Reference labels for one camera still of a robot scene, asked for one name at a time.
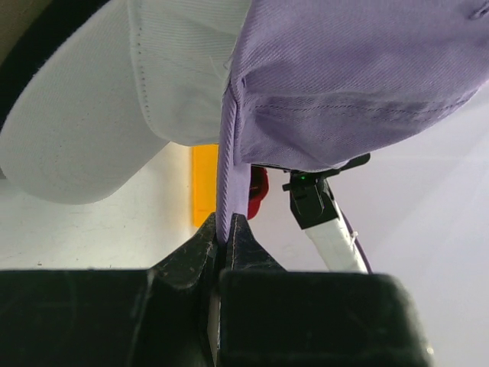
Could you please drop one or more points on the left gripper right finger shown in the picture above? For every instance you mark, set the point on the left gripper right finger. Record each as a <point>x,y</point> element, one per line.
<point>273,317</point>

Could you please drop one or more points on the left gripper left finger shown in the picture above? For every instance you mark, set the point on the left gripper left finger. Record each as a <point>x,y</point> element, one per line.
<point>112,317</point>

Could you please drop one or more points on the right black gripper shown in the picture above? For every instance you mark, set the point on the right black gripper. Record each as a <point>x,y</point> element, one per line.
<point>312,202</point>

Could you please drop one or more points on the red cap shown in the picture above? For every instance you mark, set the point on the red cap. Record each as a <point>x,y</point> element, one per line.
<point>259,187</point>

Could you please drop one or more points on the lavender cap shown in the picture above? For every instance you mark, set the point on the lavender cap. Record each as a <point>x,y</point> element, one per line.
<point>314,84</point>

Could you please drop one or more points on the white baseball cap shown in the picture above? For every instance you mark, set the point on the white baseball cap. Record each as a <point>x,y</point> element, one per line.
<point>136,76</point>

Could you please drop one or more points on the black and white cap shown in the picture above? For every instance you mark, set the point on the black and white cap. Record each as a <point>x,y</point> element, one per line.
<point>50,29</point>

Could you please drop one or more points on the beige baseball cap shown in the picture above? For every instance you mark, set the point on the beige baseball cap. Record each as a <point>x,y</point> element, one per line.
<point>16,16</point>

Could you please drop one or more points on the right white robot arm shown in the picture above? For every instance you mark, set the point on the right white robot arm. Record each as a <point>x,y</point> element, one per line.
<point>337,244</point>

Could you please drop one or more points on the yellow plastic tray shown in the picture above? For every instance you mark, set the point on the yellow plastic tray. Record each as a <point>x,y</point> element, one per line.
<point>204,163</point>

